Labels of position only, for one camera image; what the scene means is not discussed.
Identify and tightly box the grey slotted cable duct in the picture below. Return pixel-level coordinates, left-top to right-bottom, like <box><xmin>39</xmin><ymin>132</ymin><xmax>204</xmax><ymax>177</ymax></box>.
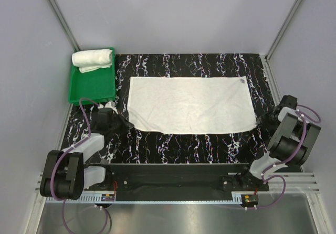
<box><xmin>78</xmin><ymin>193</ymin><xmax>243</xmax><ymax>204</ymax></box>

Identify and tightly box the large white towel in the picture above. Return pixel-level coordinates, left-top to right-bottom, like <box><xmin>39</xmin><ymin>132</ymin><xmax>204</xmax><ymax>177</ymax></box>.
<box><xmin>71</xmin><ymin>49</ymin><xmax>113</xmax><ymax>73</ymax></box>

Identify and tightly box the right connector board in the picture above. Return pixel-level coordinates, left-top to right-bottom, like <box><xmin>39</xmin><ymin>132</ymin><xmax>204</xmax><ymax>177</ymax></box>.
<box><xmin>243</xmin><ymin>194</ymin><xmax>259</xmax><ymax>204</ymax></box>

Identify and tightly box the left connector board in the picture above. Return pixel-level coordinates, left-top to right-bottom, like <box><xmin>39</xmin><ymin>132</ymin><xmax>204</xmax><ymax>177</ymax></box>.
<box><xmin>101</xmin><ymin>194</ymin><xmax>116</xmax><ymax>202</ymax></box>

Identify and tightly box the small white towel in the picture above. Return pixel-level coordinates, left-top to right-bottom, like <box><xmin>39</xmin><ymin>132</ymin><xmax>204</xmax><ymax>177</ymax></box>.
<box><xmin>127</xmin><ymin>77</ymin><xmax>257</xmax><ymax>134</ymax></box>

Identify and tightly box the connector board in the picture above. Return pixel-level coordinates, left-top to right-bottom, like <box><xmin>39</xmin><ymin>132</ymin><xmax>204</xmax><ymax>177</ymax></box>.
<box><xmin>101</xmin><ymin>194</ymin><xmax>116</xmax><ymax>202</ymax></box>
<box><xmin>243</xmin><ymin>194</ymin><xmax>259</xmax><ymax>204</ymax></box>

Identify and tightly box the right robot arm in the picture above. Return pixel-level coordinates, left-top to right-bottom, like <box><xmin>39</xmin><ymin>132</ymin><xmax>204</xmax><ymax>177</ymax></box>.
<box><xmin>238</xmin><ymin>95</ymin><xmax>322</xmax><ymax>190</ymax></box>

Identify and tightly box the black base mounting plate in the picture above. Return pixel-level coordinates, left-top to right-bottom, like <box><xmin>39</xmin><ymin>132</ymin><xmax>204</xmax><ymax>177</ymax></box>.
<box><xmin>83</xmin><ymin>163</ymin><xmax>269</xmax><ymax>202</ymax></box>

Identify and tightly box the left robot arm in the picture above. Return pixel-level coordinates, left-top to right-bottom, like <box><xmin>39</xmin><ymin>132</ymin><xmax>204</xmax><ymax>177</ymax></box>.
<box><xmin>39</xmin><ymin>108</ymin><xmax>134</xmax><ymax>201</ymax></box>

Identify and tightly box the green plastic tray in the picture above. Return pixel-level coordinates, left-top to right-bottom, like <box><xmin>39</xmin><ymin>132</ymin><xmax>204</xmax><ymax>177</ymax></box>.
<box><xmin>68</xmin><ymin>47</ymin><xmax>116</xmax><ymax>106</ymax></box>

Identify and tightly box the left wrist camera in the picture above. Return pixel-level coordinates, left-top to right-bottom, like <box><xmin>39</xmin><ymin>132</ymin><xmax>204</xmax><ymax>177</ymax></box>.
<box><xmin>104</xmin><ymin>101</ymin><xmax>118</xmax><ymax>113</ymax></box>

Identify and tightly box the aluminium frame rail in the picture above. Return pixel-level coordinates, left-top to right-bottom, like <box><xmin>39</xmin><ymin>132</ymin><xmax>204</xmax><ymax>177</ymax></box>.
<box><xmin>34</xmin><ymin>171</ymin><xmax>321</xmax><ymax>193</ymax></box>

